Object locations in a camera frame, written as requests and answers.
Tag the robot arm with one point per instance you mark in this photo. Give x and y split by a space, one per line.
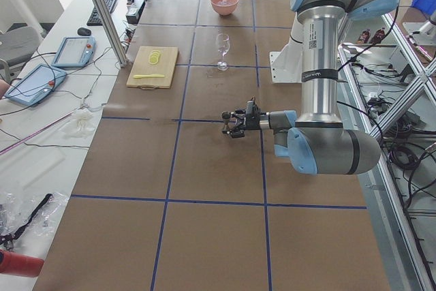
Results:
314 139

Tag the grey office chair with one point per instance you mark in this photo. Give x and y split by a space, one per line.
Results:
17 46

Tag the yellow plastic knife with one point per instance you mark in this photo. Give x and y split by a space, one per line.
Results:
141 76

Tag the aluminium frame post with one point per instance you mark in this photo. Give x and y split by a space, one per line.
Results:
110 31

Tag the bamboo cutting board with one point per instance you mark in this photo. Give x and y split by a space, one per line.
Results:
166 66

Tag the teach pendant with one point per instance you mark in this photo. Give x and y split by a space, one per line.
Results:
36 85
74 52

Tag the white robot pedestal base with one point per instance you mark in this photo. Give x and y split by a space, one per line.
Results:
286 65

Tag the teach pendant near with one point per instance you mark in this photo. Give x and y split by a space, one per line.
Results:
36 85

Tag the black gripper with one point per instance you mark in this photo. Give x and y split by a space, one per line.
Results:
252 123

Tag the black computer mouse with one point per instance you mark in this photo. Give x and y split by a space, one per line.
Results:
82 31

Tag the pink bowl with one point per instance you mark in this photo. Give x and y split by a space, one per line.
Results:
224 7

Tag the white crumpled cloth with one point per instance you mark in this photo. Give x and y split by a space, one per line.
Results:
80 124

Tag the red cylinder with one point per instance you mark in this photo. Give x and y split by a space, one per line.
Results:
20 265

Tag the clear plastic bag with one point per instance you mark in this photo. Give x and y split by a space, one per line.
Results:
37 214

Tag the clear wine glass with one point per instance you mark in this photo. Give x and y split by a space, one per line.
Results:
223 46

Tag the steel jigger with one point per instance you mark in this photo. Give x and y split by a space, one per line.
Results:
226 116

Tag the black power box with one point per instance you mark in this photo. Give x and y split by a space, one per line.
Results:
134 12

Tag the teach pendant far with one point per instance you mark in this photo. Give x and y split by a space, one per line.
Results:
74 52

